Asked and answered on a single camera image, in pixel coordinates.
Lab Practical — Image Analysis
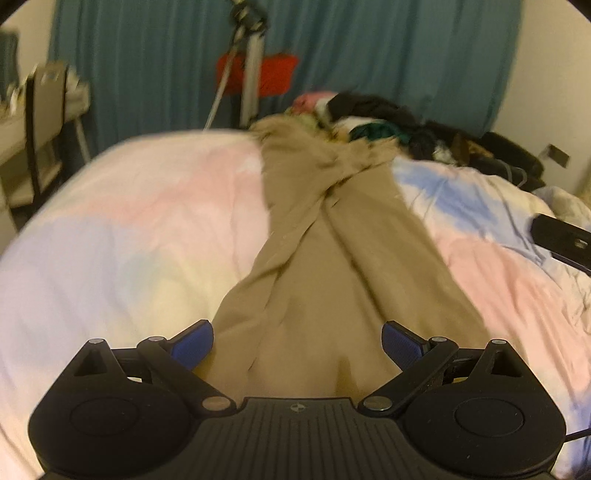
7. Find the tan t-shirt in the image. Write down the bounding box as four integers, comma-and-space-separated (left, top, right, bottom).
195, 115, 495, 401

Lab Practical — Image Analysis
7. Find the pile of mixed clothes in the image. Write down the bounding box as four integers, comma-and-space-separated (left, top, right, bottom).
286, 92, 470, 166

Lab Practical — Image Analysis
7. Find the white pillow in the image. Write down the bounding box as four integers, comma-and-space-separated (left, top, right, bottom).
535, 186, 591, 231

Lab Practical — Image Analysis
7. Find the dark sofa armchair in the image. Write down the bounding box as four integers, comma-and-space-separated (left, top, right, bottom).
452, 132, 546, 192

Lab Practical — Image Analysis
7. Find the pastel bed duvet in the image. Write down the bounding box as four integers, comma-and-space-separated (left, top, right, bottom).
1, 131, 590, 479

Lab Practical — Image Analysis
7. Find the grey desk chair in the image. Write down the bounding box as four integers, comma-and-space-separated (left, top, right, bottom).
6, 61, 68, 215

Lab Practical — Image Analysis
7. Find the white dressing desk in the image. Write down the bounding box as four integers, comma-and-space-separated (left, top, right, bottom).
1, 61, 91, 246

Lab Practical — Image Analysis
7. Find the red cloth on stand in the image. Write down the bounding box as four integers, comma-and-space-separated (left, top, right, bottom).
222, 52, 298, 97

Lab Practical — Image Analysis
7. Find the teal curtain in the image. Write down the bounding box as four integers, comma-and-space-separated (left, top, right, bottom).
49, 1, 523, 153

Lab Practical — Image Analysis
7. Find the garment steamer stand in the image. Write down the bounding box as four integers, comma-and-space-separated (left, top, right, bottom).
204, 0, 269, 130

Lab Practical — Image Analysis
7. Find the black wall socket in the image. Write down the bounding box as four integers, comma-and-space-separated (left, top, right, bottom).
546, 144, 570, 169

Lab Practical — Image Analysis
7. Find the wavy frame mirror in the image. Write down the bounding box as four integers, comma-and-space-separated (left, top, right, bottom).
0, 29, 19, 101

